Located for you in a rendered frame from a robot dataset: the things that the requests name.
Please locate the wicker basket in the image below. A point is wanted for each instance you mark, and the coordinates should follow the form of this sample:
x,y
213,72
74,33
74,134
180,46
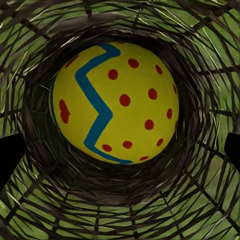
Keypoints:
x,y
70,37

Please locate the easter egg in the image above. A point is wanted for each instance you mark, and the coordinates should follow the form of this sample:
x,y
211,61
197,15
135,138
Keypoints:
x,y
116,102

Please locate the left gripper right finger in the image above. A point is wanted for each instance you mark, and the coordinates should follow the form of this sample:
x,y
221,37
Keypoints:
x,y
232,149

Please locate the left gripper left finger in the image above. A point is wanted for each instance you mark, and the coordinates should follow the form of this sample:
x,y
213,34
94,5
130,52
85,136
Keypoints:
x,y
12,149

